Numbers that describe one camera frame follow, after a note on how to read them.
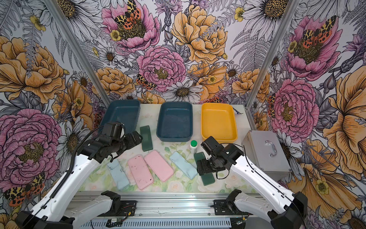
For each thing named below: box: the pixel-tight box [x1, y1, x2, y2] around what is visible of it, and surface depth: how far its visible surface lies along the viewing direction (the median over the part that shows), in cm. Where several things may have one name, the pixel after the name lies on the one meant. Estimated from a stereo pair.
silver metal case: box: [241, 130, 292, 181], surface depth 81 cm
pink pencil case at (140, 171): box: [127, 154, 154, 190], surface depth 87 cm
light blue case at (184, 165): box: [169, 151, 198, 180], surface depth 90 cm
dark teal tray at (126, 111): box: [99, 99, 141, 133], surface depth 119 cm
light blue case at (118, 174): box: [107, 158, 131, 190], surface depth 85 cm
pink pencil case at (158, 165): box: [144, 150, 174, 182], surface depth 89 cm
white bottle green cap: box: [190, 139, 198, 157], surface depth 91 cm
